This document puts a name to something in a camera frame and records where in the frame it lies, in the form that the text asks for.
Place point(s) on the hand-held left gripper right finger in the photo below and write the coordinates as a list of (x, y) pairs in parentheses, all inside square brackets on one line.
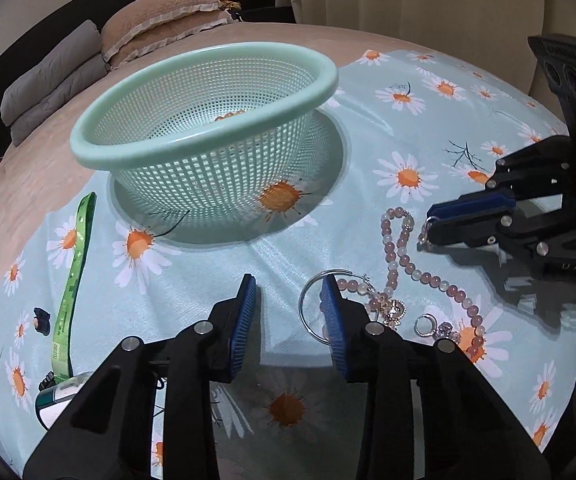
[(334, 332)]

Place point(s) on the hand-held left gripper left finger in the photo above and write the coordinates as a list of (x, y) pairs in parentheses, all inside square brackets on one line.
[(242, 327)]

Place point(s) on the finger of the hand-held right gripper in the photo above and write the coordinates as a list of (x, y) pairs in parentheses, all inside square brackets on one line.
[(468, 234), (473, 206)]

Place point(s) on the large silver hoop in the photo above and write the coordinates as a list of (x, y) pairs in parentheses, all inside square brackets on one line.
[(302, 305)]

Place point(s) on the mint green plastic basket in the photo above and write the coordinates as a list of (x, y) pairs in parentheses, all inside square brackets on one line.
[(207, 170)]

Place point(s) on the daisy printed light blue cloth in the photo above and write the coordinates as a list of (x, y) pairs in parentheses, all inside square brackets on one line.
[(293, 260)]

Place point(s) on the clear crystal charm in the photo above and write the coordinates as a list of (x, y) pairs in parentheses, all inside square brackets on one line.
[(446, 332)]

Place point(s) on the white and green device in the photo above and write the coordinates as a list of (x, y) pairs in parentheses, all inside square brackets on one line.
[(57, 397)]

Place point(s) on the small dark blue charm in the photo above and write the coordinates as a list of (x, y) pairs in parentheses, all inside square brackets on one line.
[(41, 321)]

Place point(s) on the grey pillow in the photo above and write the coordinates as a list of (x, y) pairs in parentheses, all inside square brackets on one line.
[(52, 57), (62, 97)]

